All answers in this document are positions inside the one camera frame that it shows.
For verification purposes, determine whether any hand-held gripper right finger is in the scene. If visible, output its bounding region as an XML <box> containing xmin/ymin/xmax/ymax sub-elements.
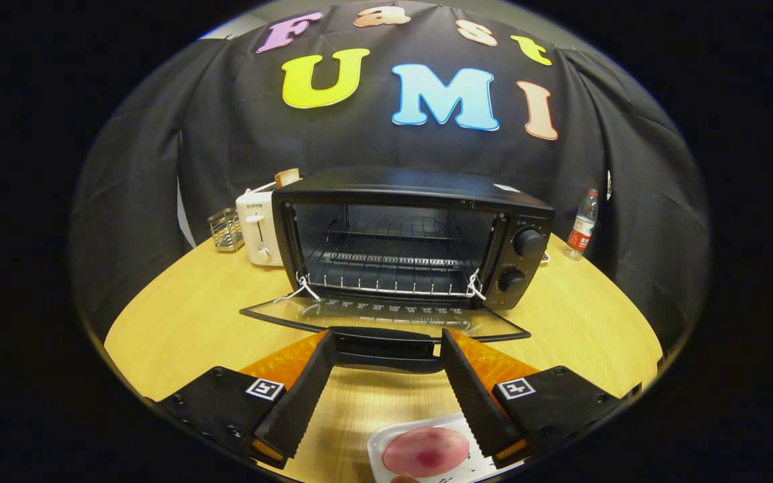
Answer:
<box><xmin>440</xmin><ymin>329</ymin><xmax>629</xmax><ymax>470</ymax></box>

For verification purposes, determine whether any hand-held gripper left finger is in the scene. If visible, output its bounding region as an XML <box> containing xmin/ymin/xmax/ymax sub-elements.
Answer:
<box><xmin>145</xmin><ymin>329</ymin><xmax>339</xmax><ymax>470</ymax></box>

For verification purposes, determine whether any white rectangular plate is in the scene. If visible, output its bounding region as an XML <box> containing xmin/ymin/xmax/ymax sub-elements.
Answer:
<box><xmin>367</xmin><ymin>412</ymin><xmax>495</xmax><ymax>483</ymax></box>

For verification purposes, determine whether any pink round meat slice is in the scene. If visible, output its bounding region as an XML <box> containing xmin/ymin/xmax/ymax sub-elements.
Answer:
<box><xmin>382</xmin><ymin>427</ymin><xmax>471</xmax><ymax>478</ymax></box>

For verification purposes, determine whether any black toaster oven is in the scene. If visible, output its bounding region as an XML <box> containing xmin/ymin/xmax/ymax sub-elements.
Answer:
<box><xmin>239</xmin><ymin>166</ymin><xmax>555</xmax><ymax>374</ymax></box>

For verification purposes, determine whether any white pop-up toaster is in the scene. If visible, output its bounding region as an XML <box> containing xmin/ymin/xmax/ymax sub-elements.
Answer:
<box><xmin>236</xmin><ymin>180</ymin><xmax>285</xmax><ymax>268</ymax></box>

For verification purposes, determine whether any clear plastic water bottle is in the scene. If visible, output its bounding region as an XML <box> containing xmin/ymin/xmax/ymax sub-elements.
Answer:
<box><xmin>564</xmin><ymin>189</ymin><xmax>600</xmax><ymax>261</ymax></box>

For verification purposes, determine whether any metal wire oven rack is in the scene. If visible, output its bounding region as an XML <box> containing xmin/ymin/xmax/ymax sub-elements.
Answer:
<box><xmin>298</xmin><ymin>221</ymin><xmax>488</xmax><ymax>301</ymax></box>

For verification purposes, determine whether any wire mesh holder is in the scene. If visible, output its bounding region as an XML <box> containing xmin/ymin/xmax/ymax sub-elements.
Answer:
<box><xmin>207</xmin><ymin>207</ymin><xmax>245</xmax><ymax>253</ymax></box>

